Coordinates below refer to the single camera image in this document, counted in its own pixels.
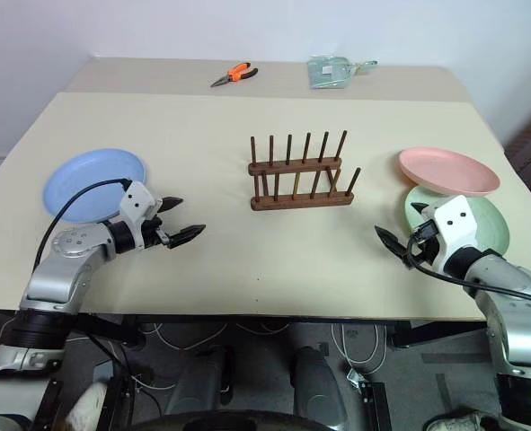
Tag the green plate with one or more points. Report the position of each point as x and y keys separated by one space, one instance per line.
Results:
x=489 y=222

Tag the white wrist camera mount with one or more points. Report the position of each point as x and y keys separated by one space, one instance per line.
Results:
x=456 y=224
x=135 y=199

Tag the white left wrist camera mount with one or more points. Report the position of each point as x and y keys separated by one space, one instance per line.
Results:
x=135 y=199

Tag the blue plate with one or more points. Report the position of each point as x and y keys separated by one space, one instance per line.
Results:
x=90 y=177

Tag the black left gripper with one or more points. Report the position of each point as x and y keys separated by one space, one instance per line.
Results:
x=149 y=233

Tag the white sneaker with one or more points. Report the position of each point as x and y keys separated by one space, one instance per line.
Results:
x=460 y=422

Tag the black table frame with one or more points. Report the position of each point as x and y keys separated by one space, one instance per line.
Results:
x=265 y=319

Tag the dark rounded robot foot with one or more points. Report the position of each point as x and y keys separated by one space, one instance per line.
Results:
x=200 y=381
x=319 y=386

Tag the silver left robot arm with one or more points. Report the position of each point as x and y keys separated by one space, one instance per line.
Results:
x=63 y=269

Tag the wooden dish rack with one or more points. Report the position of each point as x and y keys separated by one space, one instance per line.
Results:
x=301 y=200

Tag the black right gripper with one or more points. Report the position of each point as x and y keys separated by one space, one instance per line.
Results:
x=429 y=251

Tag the black metal bracket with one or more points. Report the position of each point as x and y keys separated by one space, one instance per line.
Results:
x=370 y=399

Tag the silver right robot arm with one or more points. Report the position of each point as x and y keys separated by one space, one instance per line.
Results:
x=512 y=287

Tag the pink-red plate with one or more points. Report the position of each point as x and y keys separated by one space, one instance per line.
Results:
x=445 y=168

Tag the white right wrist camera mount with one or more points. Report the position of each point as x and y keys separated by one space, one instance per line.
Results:
x=456 y=224

